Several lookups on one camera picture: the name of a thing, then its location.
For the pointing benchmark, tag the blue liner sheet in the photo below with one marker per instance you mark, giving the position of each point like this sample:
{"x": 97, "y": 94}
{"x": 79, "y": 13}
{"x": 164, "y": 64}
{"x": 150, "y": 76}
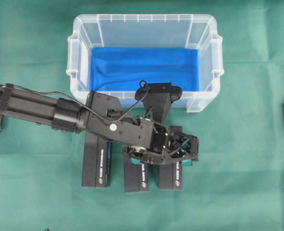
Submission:
{"x": 121, "y": 69}

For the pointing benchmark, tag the black box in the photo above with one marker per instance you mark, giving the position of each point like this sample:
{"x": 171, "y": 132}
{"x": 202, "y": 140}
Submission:
{"x": 136, "y": 177}
{"x": 96, "y": 170}
{"x": 170, "y": 176}

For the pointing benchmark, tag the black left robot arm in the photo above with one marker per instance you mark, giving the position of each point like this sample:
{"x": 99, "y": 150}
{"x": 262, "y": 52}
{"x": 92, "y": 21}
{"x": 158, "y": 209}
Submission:
{"x": 102, "y": 115}

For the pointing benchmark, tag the green table cloth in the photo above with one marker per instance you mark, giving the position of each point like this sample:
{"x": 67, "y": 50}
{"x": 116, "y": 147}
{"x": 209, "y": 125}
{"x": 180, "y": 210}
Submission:
{"x": 238, "y": 182}

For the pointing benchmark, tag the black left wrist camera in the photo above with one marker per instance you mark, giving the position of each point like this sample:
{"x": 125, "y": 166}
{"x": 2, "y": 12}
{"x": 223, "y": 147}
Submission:
{"x": 159, "y": 99}

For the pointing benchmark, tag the clear plastic storage case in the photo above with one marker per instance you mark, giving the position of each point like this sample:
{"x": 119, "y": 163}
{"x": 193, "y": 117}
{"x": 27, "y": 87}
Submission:
{"x": 189, "y": 31}

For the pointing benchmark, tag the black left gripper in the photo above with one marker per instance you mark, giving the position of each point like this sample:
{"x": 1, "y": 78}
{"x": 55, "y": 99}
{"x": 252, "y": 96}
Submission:
{"x": 162, "y": 144}

